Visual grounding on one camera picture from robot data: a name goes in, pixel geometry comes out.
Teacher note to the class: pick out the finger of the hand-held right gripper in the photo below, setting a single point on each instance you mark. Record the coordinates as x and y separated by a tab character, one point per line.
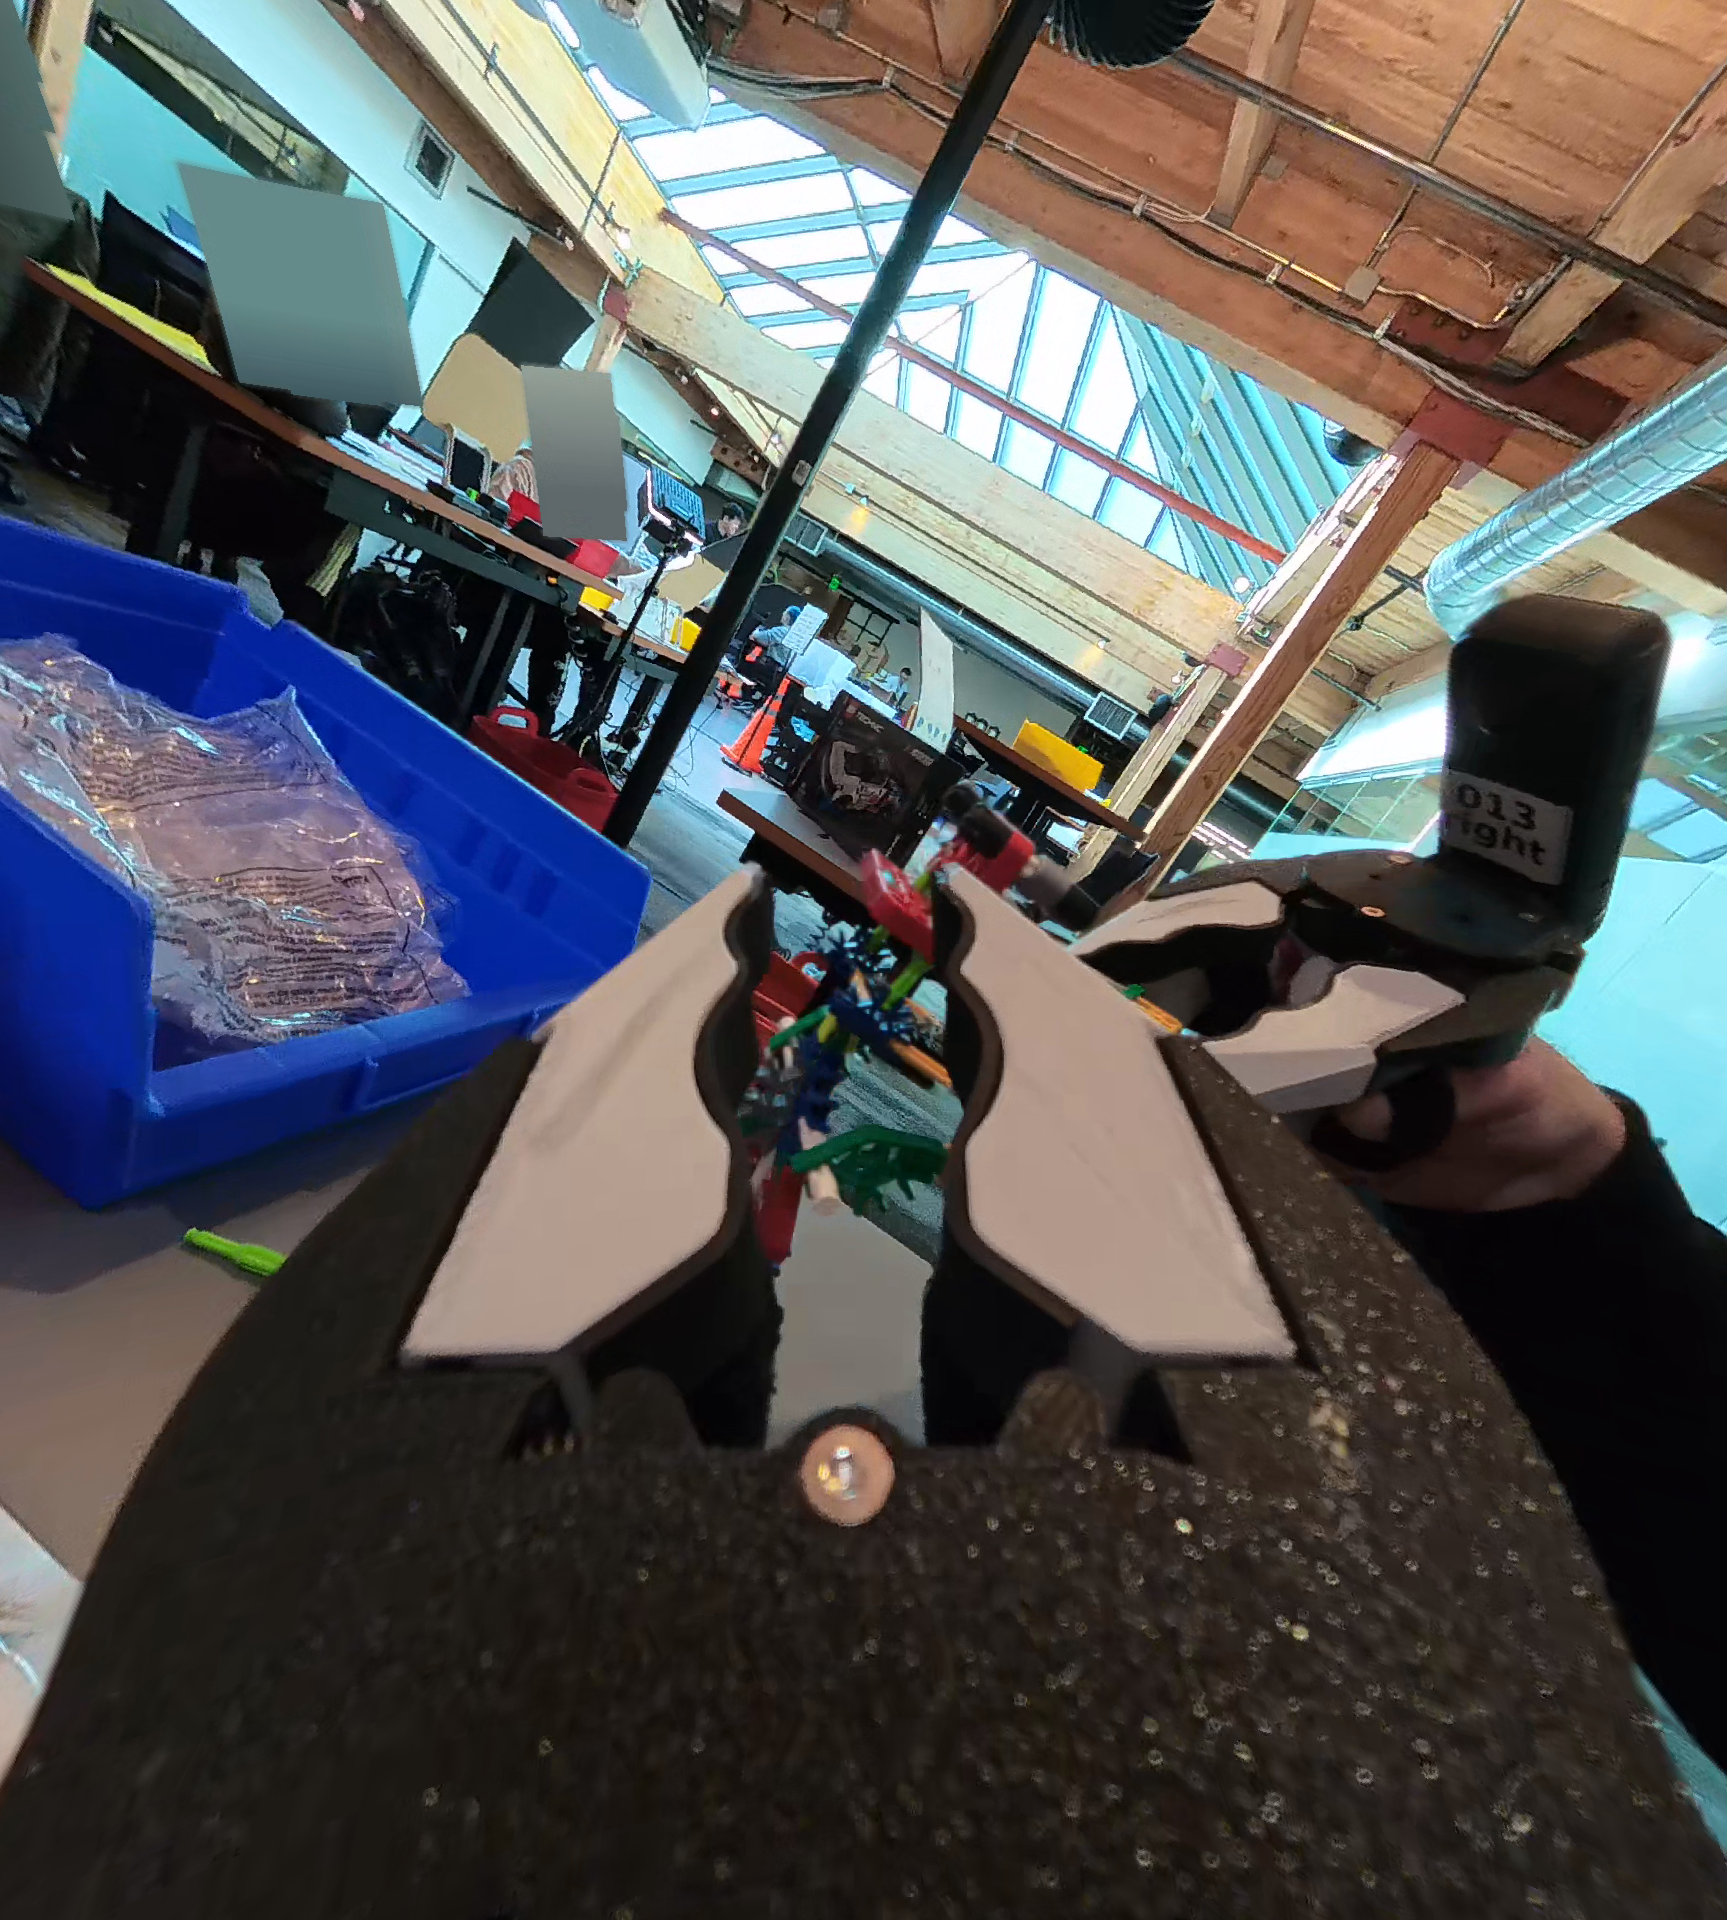
1325	1041
1192	925

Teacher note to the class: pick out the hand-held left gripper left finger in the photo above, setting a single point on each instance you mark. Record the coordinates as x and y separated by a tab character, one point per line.
576	1200

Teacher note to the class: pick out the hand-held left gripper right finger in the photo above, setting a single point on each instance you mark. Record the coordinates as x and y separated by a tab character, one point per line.
1120	1200

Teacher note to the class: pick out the person's right forearm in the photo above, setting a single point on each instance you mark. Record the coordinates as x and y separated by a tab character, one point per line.
1628	1425

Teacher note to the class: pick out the person's right hand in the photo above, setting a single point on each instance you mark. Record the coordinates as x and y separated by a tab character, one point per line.
1539	1126

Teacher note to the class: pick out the red yellow connector toy assembly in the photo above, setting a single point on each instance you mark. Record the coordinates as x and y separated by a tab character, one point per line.
782	1209

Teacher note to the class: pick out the yellow plastic bin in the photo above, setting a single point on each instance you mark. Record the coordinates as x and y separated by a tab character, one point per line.
1060	756

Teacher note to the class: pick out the green connector toy assembly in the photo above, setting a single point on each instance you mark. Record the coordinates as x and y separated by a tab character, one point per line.
878	1159

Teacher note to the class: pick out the black grey connector toy assembly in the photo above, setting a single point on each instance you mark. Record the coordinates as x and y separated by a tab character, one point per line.
864	997

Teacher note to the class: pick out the lime green rod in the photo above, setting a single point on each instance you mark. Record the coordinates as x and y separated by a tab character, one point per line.
231	1254

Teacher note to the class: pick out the black printed cardboard box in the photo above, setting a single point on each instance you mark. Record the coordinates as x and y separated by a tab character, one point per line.
873	774

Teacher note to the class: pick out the red plastic crate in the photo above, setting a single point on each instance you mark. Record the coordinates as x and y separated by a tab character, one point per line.
546	764

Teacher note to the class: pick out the orange traffic cone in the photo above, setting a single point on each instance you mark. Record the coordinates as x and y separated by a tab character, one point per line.
753	733

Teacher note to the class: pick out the clear plastic bag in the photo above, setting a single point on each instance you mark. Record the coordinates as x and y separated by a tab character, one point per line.
201	856

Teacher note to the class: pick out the small blue plastic bin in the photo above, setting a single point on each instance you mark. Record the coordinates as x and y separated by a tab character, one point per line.
54	1113

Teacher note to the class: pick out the black pole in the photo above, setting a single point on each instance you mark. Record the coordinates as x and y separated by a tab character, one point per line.
835	388

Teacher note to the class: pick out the studio light panel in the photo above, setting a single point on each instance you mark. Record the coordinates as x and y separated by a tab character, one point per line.
675	502

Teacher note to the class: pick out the wooden support post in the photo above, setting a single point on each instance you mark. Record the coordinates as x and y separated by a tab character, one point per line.
1301	648

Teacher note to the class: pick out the silver ventilation duct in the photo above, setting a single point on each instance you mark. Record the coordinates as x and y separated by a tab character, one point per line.
1628	468

